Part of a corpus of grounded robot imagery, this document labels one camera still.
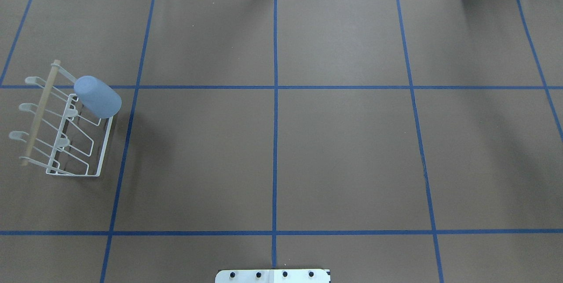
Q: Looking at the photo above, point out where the light blue cup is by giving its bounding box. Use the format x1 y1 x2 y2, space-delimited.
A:
73 76 121 119

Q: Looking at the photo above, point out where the white central robot pedestal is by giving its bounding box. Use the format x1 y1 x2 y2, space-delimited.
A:
215 268 332 283

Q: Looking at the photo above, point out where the white wire cup rack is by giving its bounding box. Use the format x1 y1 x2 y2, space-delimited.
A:
9 60 119 178

